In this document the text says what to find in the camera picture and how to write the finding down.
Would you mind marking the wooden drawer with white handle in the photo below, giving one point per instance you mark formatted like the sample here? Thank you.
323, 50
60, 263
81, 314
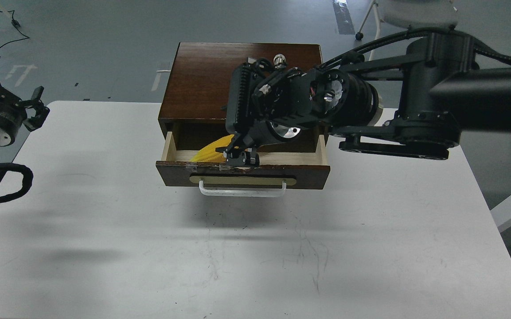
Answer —
305, 167

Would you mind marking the yellow corn cob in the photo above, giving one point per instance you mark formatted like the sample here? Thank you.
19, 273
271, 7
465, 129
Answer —
209, 153

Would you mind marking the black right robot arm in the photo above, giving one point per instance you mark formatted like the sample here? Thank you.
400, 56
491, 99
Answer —
409, 94

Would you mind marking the grey office chair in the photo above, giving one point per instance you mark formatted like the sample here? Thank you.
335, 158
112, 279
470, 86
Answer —
410, 13

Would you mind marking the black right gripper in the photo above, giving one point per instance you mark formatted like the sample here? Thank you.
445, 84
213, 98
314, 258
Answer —
271, 104

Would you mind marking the dark wooden cabinet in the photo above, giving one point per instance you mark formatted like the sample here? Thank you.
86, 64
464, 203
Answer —
198, 86

